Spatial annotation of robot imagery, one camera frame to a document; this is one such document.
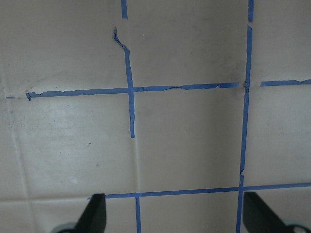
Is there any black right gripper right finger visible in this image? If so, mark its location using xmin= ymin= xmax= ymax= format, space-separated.
xmin=242 ymin=192 xmax=287 ymax=233

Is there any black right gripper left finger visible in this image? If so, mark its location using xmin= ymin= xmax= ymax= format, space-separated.
xmin=74 ymin=194 xmax=106 ymax=233

